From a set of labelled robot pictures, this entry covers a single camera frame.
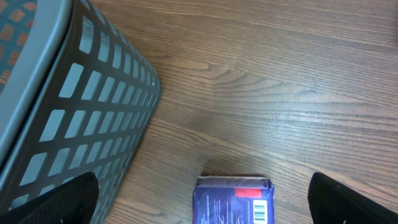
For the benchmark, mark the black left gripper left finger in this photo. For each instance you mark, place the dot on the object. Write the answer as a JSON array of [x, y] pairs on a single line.
[[72, 202]]

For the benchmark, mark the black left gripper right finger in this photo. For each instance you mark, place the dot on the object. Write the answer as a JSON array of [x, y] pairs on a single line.
[[332, 202]]

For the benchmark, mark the grey plastic shopping basket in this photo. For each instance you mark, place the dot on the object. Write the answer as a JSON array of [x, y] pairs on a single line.
[[76, 97]]

